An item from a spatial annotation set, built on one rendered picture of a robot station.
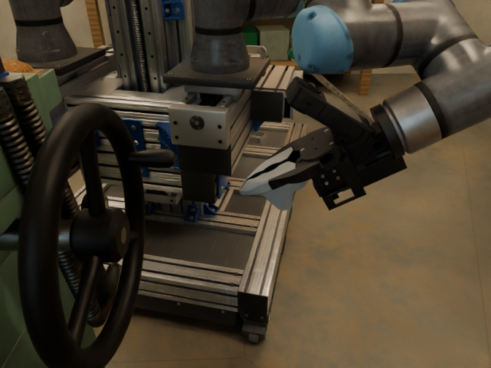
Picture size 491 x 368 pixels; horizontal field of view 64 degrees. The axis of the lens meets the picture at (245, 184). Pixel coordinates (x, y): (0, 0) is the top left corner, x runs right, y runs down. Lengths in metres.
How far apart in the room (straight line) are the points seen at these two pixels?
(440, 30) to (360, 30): 0.11
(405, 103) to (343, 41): 0.10
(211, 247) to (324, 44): 0.99
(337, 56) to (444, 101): 0.13
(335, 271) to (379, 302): 0.20
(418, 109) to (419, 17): 0.11
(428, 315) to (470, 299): 0.19
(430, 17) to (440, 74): 0.07
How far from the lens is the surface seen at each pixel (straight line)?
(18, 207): 0.48
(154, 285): 1.27
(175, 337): 1.37
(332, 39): 0.46
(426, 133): 0.50
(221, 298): 1.21
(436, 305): 1.59
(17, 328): 0.70
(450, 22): 0.55
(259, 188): 0.51
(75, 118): 0.39
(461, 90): 0.50
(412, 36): 0.52
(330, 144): 0.49
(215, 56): 0.96
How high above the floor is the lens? 1.09
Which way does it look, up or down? 32 degrees down
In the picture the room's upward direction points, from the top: straight up
